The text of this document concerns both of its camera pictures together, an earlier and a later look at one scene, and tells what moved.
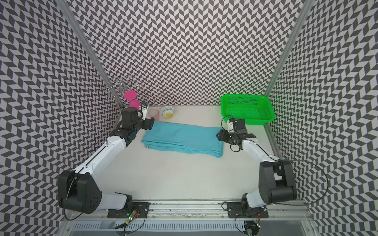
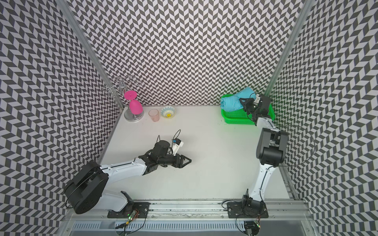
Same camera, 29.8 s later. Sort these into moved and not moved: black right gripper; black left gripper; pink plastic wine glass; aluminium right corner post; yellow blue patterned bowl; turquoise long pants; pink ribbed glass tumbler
Moved: black left gripper; black right gripper; turquoise long pants
Not moved: pink plastic wine glass; yellow blue patterned bowl; aluminium right corner post; pink ribbed glass tumbler
